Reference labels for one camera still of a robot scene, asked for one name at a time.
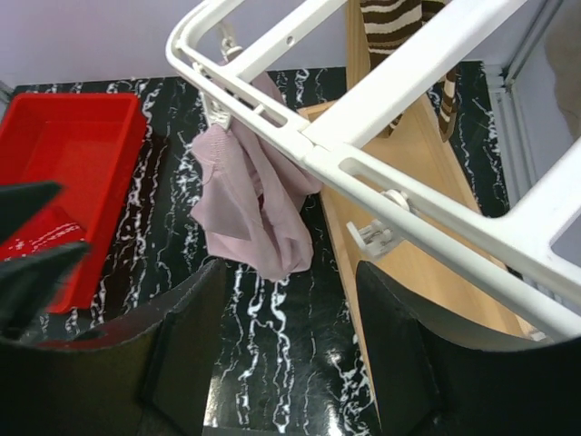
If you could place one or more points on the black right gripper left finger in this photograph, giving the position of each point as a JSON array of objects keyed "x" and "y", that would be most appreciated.
[{"x": 147, "y": 372}]

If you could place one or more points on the brown striped sock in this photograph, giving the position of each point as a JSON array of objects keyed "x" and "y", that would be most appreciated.
[
  {"x": 388, "y": 25},
  {"x": 448, "y": 110}
]

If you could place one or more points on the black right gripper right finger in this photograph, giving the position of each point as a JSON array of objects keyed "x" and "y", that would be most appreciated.
[{"x": 435, "y": 372}]

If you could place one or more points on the mauve sock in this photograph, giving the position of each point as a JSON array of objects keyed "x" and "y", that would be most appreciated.
[{"x": 251, "y": 199}]

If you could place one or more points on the red snowflake sock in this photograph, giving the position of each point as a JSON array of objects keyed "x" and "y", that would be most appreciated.
[{"x": 50, "y": 228}]

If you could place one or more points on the red plastic bin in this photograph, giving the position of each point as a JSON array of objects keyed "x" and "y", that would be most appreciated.
[{"x": 88, "y": 143}]

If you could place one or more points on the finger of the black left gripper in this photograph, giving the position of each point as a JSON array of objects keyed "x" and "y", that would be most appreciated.
[
  {"x": 29, "y": 283},
  {"x": 20, "y": 202}
]

